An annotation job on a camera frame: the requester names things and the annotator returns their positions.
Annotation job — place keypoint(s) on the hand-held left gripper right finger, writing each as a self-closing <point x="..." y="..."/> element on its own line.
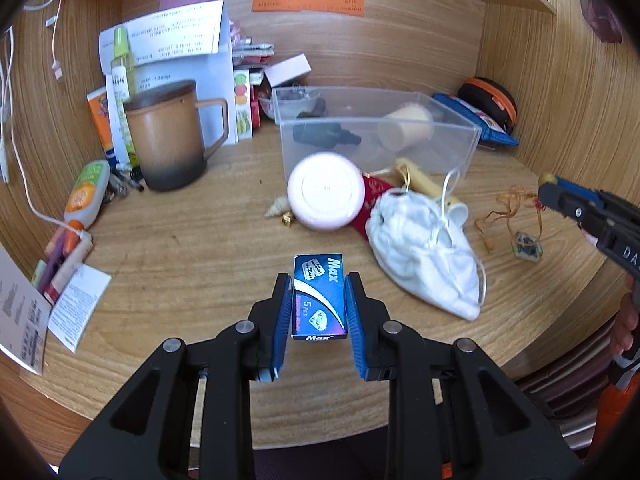
<point x="356" y="320"/>

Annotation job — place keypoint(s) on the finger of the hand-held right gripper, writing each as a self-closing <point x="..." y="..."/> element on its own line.
<point x="570" y="200"/>

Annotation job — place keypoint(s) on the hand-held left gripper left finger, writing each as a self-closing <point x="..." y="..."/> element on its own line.
<point x="285" y="310"/>

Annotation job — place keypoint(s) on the blue razor blade box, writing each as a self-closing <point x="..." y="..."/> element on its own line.
<point x="320" y="295"/>

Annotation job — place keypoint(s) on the beige seashell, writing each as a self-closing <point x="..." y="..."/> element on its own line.
<point x="277" y="206"/>

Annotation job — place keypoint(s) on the pink round jar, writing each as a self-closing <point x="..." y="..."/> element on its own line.
<point x="325" y="190"/>

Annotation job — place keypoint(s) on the clear plastic storage bin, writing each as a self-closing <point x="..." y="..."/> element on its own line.
<point x="450" y="140"/>

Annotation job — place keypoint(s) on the yellow sunscreen tube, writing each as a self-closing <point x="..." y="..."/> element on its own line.
<point x="425" y="181"/>

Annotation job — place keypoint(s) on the person's right hand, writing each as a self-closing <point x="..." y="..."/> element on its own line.
<point x="624" y="325"/>

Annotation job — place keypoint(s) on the wooden desk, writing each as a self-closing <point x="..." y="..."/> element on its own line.
<point x="210" y="255"/>

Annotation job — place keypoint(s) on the blue flat packet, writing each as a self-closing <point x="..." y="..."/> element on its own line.
<point x="475" y="117"/>

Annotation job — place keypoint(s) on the black orange round case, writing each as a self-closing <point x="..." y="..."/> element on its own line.
<point x="492" y="100"/>

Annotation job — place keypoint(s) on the striped seat cushion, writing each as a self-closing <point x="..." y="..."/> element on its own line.
<point x="565" y="382"/>

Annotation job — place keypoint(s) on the dark dropper bottle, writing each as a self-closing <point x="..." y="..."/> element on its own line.
<point x="320" y="135"/>

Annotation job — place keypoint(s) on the cream round cup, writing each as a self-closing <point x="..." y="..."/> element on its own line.
<point x="405" y="125"/>

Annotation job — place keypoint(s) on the dark red cloth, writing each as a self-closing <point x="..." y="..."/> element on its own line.
<point x="600" y="10"/>

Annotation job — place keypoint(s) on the red small box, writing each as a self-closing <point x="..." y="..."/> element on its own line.
<point x="256" y="107"/>

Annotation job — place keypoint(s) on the metal pens bundle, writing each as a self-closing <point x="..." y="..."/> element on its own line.
<point x="120" y="185"/>

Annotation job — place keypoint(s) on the fruit print box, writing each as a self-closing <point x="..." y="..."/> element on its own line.
<point x="242" y="105"/>

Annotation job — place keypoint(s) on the white folded receipt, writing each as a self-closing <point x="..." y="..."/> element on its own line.
<point x="75" y="307"/>

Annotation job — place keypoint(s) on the small glass bowl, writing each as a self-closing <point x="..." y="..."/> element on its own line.
<point x="292" y="100"/>

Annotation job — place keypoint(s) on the brown ceramic mug with lid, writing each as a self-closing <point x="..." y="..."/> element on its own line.
<point x="165" y="135"/>

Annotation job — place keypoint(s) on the pink cosmetic tubes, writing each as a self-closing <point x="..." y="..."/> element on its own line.
<point x="60" y="262"/>

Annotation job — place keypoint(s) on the green orange squeeze tube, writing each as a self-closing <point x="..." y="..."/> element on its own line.
<point x="87" y="191"/>

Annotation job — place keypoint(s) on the white pink small box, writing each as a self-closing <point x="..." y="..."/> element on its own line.
<point x="287" y="71"/>

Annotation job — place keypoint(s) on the white paper documents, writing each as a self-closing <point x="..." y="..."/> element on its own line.
<point x="210" y="80"/>

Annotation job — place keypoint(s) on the white slim tube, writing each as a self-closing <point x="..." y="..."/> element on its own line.
<point x="119" y="115"/>

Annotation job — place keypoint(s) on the stack of leaflets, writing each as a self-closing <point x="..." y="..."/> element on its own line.
<point x="252" y="52"/>

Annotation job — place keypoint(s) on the large printed paper slip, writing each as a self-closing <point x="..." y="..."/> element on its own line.
<point x="20" y="310"/>

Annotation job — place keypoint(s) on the white printed paper sheet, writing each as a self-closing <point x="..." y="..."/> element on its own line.
<point x="165" y="32"/>

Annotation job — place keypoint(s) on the green spray bottle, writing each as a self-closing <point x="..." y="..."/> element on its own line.
<point x="121" y="47"/>

